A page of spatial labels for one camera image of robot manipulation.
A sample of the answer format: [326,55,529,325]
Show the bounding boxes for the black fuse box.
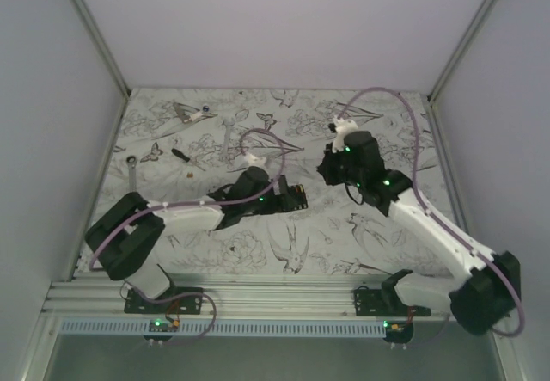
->
[289,184,308,212]

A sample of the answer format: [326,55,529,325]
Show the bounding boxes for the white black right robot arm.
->
[317,131,525,335]

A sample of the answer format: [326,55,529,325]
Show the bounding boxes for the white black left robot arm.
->
[84,166,308,314]

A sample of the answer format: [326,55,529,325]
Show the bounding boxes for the chrome ratchet wrench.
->
[126,155,138,192]

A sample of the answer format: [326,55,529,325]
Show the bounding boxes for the right controller board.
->
[383,321,414,345]

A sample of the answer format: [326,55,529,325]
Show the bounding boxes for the controller board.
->
[144,318,179,345]
[383,321,414,345]

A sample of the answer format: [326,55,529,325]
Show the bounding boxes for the left controller board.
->
[144,318,179,345]

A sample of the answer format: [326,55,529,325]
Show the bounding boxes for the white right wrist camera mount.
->
[332,117,358,153]

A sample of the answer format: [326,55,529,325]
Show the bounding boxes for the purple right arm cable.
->
[337,87,526,349]

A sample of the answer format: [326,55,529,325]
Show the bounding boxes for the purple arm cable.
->
[89,128,287,347]
[337,87,526,349]

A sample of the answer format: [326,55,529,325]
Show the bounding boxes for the aluminium frame rail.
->
[42,271,512,323]

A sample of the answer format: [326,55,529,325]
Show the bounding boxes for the black handled screwdriver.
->
[171,148,190,163]

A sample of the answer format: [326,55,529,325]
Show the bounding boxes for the small metal bracket tool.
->
[173,102,191,124]

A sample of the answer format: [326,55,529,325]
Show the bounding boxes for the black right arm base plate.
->
[352,286,431,318]

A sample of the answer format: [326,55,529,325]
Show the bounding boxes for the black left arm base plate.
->
[124,287,204,315]

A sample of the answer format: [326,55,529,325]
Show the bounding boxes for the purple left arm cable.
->
[89,128,287,347]

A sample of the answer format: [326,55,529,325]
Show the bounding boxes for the grey slotted cable duct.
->
[58,318,385,339]

